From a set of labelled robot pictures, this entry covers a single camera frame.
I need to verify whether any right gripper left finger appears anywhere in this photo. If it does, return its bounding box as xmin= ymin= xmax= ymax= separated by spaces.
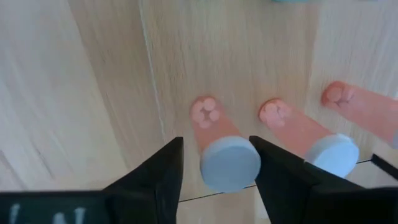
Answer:
xmin=0 ymin=136 xmax=185 ymax=224

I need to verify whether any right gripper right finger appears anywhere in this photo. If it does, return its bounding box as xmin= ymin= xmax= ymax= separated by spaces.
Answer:
xmin=248 ymin=135 xmax=398 ymax=224

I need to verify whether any pink pill vial white cap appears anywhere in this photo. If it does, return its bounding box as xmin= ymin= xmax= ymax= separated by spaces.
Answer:
xmin=321 ymin=80 xmax=398 ymax=150
xmin=189 ymin=95 xmax=262 ymax=194
xmin=258 ymin=98 xmax=360 ymax=179

